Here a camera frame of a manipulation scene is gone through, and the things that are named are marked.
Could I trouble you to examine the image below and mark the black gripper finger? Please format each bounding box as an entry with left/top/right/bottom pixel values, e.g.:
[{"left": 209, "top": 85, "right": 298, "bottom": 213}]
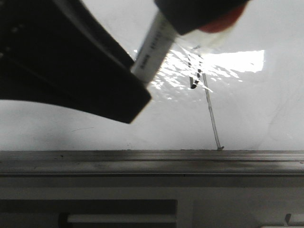
[
  {"left": 0, "top": 0, "right": 151, "bottom": 124},
  {"left": 155, "top": 0, "right": 248, "bottom": 35}
]

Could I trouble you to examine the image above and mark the white whiteboard marker pen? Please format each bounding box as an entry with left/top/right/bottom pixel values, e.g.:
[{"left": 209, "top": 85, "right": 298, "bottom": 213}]
[{"left": 130, "top": 4, "right": 247, "bottom": 88}]

